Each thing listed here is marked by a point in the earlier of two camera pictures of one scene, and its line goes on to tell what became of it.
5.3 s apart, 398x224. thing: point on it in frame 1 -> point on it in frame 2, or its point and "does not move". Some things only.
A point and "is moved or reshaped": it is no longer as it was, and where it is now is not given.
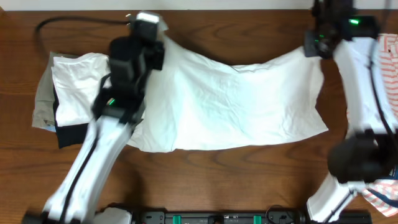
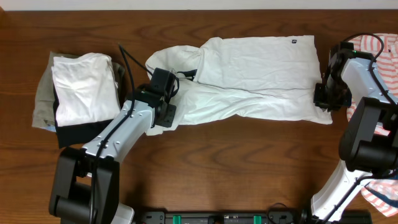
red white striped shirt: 384,195 does not move
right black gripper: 309,48 -> 319,99
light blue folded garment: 51,127 does not move
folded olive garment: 43,114 does not move
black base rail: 178,217 does not move
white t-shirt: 198,103 is moved or reshaped
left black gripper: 156,57 -> 167,122
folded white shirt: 76,79 does not move
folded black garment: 69,135 does not move
